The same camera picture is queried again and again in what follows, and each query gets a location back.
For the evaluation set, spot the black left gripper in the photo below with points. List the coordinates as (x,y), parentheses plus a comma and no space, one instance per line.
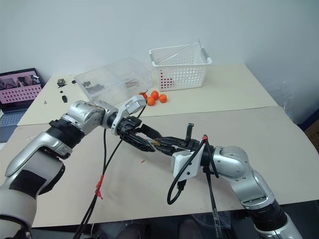
(128,124)

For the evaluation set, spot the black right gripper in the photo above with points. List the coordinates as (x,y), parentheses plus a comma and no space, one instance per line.
(190,145)

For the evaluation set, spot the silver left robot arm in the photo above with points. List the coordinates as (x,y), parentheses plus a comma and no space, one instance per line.
(82,114)

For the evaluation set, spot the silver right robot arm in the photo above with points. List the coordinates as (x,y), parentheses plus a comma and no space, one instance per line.
(234,161)

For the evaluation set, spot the small orange tangerine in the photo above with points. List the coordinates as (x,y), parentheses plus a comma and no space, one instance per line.
(155,94)
(163,98)
(150,100)

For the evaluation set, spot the metal parts in clear box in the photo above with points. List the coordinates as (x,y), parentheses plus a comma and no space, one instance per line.
(131,83)

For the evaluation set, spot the red item in basket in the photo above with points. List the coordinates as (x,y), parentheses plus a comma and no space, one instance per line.
(167,83)

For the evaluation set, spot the white perforated plastic basket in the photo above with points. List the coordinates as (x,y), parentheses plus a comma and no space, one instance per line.
(184,74)

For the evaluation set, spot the clear plastic divided box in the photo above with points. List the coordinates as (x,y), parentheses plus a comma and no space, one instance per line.
(112,74)

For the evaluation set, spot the black parts in clear box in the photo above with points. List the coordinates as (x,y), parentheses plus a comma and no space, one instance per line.
(93,87)

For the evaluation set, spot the small black block part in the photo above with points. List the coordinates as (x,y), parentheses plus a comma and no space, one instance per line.
(64,98)

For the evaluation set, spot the black cube-shaped small part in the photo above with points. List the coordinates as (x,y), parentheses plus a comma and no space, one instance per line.
(61,82)

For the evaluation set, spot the open laptop with pink screen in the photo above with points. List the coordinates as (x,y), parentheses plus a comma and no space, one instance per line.
(20,92)

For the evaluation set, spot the blue board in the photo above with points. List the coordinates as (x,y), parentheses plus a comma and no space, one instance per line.
(305,113)

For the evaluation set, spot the brown cardboard box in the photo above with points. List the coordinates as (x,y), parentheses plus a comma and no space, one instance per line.
(313,138)

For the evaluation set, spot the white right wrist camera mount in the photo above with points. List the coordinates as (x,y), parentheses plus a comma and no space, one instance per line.
(184,164)

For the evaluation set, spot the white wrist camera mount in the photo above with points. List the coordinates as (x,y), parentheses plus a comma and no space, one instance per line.
(133,104)
(184,164)

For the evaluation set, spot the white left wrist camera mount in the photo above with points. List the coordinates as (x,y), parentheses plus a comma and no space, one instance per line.
(133,104)

